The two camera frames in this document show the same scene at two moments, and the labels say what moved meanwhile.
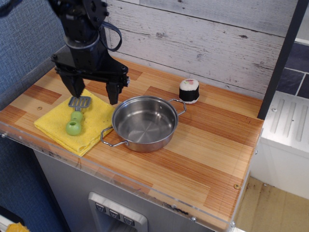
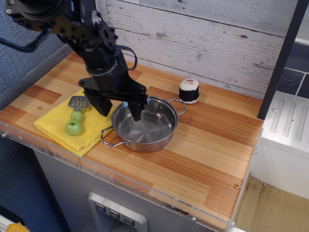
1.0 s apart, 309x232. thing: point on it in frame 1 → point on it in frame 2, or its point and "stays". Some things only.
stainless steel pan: [147, 123] stays
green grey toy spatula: [73, 127] stays
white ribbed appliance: [282, 159] stays
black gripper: [91, 61] → [110, 76]
